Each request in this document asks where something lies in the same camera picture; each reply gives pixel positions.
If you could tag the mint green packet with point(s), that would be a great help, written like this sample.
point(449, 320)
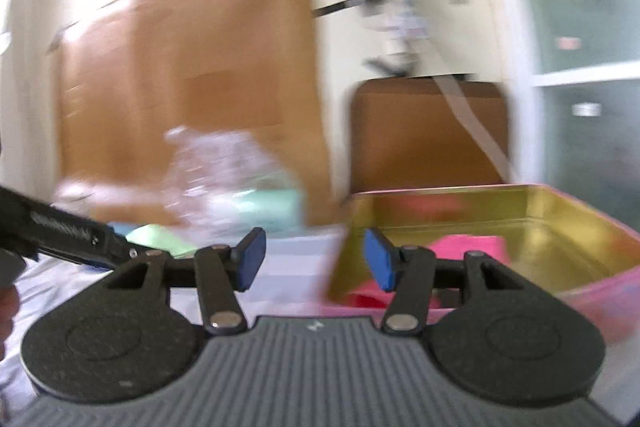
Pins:
point(270, 207)

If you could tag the white bed sheet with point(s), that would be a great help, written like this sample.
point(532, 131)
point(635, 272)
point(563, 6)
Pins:
point(295, 272)

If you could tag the pink tin box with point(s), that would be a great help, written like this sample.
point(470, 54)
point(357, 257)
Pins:
point(550, 227)

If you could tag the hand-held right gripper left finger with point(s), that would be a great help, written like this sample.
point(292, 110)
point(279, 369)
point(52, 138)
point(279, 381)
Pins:
point(252, 257)

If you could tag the small cardboard box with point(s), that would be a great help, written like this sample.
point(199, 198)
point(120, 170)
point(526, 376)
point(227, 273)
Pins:
point(425, 137)

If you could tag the clear plastic bag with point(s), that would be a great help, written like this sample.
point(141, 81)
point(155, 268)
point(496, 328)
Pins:
point(220, 167)

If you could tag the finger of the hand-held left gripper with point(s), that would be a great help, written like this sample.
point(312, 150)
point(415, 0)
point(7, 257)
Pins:
point(120, 247)

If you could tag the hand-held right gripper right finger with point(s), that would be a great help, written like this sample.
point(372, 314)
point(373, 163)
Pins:
point(377, 259)

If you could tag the pink cloth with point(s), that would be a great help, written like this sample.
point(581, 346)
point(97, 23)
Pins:
point(475, 249)

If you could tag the person's left hand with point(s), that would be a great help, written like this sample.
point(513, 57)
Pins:
point(7, 312)

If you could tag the large cardboard sheet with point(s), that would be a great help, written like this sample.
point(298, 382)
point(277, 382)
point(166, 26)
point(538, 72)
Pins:
point(190, 72)

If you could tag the frosted glass window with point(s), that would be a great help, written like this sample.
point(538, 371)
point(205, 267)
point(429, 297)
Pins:
point(585, 7)

